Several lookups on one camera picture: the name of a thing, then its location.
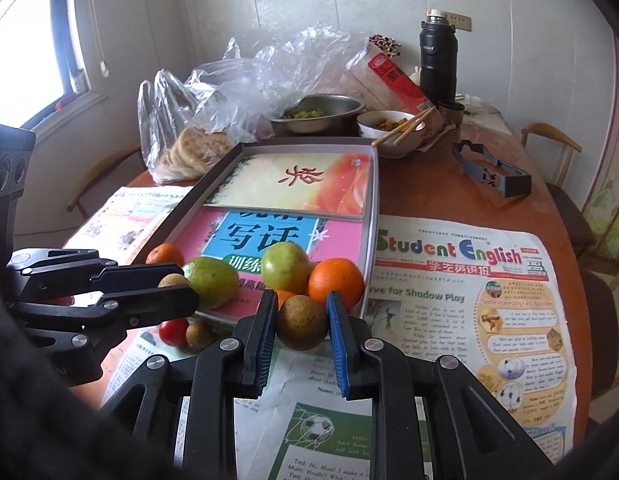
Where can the red cherry tomato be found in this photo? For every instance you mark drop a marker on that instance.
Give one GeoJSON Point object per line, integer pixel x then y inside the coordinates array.
{"type": "Point", "coordinates": [173, 332]}

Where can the black thermos flask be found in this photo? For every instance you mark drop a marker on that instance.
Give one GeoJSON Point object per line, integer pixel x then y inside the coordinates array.
{"type": "Point", "coordinates": [438, 60]}

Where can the bundle of sticks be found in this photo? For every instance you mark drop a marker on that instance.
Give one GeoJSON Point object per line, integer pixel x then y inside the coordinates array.
{"type": "Point", "coordinates": [385, 45]}

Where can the grey cardboard box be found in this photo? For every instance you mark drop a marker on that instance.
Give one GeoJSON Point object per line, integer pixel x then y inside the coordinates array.
{"type": "Point", "coordinates": [224, 165]}

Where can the pink workbook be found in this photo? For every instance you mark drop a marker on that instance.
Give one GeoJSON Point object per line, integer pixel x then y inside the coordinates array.
{"type": "Point", "coordinates": [339, 240]}

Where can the plastic bag with flatbreads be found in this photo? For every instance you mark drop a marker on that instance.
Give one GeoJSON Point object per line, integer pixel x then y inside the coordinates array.
{"type": "Point", "coordinates": [159, 105]}

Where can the clear packet with red label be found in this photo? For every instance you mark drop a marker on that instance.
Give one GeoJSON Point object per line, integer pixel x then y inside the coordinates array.
{"type": "Point", "coordinates": [394, 80]}

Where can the yellow orange book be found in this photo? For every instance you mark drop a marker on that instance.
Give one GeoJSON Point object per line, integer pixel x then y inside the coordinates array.
{"type": "Point", "coordinates": [314, 185]}

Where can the large orange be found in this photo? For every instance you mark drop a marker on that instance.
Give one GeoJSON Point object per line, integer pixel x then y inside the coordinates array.
{"type": "Point", "coordinates": [336, 282]}

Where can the white bowl with food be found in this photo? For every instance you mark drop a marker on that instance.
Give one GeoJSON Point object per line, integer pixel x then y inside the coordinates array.
{"type": "Point", "coordinates": [389, 145]}

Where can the wooden armchair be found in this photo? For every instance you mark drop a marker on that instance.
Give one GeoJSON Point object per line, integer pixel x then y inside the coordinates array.
{"type": "Point", "coordinates": [564, 200]}
{"type": "Point", "coordinates": [104, 170]}

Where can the small orange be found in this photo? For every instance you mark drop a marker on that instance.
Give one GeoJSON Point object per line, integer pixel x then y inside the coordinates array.
{"type": "Point", "coordinates": [285, 298]}

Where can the medium orange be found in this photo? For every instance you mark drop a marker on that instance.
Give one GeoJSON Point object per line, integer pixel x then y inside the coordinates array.
{"type": "Point", "coordinates": [164, 255]}

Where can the window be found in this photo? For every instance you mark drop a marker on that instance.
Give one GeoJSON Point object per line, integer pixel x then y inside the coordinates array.
{"type": "Point", "coordinates": [24, 45]}

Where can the large oval green fruit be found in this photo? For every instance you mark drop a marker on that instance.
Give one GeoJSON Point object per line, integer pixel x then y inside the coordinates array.
{"type": "Point", "coordinates": [209, 280]}

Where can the white picture newspaper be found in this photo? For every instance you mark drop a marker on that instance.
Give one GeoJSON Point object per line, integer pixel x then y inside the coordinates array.
{"type": "Point", "coordinates": [124, 215]}

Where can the steel bowl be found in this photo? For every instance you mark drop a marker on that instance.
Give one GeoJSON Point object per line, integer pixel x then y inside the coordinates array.
{"type": "Point", "coordinates": [329, 120]}

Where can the pink cartoon printed door panel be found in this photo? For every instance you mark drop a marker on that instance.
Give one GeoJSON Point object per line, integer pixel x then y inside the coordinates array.
{"type": "Point", "coordinates": [609, 135]}

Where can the crumpled clear plastic bag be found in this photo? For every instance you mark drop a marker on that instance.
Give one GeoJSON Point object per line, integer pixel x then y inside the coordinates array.
{"type": "Point", "coordinates": [299, 65]}

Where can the colourful student newspaper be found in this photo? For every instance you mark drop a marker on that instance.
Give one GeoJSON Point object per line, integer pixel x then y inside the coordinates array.
{"type": "Point", "coordinates": [439, 310]}

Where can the stack of flatbreads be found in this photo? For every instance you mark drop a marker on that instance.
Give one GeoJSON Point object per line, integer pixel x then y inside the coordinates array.
{"type": "Point", "coordinates": [194, 152]}

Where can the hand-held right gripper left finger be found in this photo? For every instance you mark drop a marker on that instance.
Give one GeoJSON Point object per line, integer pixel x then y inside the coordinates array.
{"type": "Point", "coordinates": [263, 342]}

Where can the wall socket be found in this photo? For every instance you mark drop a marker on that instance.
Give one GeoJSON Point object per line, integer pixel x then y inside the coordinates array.
{"type": "Point", "coordinates": [459, 20]}

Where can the round green fruit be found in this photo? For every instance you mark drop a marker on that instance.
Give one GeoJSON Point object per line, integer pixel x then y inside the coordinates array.
{"type": "Point", "coordinates": [284, 266]}

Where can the wooden chopstick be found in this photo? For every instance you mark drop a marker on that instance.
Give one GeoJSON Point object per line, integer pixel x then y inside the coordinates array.
{"type": "Point", "coordinates": [412, 130]}
{"type": "Point", "coordinates": [409, 121]}

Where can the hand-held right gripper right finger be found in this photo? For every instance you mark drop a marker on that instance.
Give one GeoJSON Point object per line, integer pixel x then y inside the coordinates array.
{"type": "Point", "coordinates": [340, 345]}

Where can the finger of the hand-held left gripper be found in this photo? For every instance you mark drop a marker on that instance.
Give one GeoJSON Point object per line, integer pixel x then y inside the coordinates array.
{"type": "Point", "coordinates": [154, 306]}
{"type": "Point", "coordinates": [139, 275]}

